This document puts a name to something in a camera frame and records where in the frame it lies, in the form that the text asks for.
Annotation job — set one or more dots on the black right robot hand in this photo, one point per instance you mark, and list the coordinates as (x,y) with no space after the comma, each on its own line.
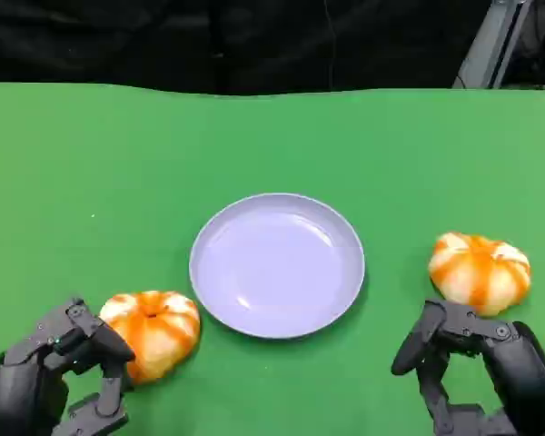
(513,368)

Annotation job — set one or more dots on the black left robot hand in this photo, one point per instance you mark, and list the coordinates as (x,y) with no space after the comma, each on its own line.
(32,359)

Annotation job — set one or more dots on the orange and white bread roll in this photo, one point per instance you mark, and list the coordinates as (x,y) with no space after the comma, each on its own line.
(161,331)
(479,272)

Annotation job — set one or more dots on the lilac plate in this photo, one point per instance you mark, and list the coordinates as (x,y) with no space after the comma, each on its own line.
(277,265)

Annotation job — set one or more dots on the green table cloth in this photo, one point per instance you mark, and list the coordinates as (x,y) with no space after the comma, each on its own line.
(272,181)

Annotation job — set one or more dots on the black backdrop curtain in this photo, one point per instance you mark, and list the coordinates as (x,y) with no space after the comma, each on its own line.
(218,41)

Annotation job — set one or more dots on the grey metal frame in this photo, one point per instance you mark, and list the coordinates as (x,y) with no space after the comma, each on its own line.
(490,43)

